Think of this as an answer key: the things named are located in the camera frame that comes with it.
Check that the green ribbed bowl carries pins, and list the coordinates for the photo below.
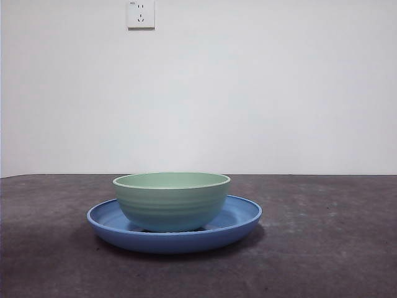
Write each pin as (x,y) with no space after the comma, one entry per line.
(170,208)

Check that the blue round plate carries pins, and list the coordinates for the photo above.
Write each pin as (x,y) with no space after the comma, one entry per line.
(173,243)

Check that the white wall socket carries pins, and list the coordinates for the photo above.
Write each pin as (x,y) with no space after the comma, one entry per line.
(141,15)

